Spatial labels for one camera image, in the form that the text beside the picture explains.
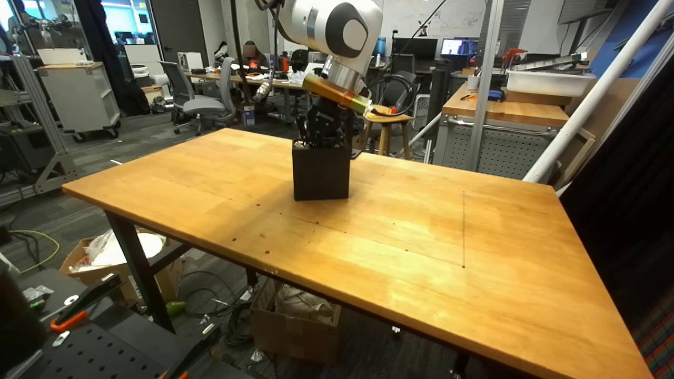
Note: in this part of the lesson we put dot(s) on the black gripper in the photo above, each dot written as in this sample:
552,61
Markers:
329,124

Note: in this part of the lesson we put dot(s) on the black perforated box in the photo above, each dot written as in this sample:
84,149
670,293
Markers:
321,174

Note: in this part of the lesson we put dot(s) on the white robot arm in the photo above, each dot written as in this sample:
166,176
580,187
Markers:
345,32

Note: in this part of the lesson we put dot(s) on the cardboard box under table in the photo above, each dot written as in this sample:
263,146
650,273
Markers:
295,323

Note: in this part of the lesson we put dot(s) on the round wooden stool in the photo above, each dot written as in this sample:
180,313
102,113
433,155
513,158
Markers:
385,119

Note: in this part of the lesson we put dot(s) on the seated person in background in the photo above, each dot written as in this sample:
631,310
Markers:
253,60

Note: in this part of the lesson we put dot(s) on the grey office chair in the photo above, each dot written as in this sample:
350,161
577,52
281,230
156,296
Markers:
187,105

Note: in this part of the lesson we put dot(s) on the computer monitor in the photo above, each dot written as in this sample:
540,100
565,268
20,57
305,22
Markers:
457,46

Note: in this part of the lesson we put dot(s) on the white plastic tray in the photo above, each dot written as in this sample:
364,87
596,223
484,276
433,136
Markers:
547,83

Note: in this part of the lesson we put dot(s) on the wooden workbench with drawers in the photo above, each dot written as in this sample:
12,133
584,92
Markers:
513,133

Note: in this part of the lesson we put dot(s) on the white rolling cabinet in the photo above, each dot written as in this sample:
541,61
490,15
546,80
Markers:
83,97

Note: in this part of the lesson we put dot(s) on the white diagonal pole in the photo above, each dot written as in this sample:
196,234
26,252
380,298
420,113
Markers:
619,64

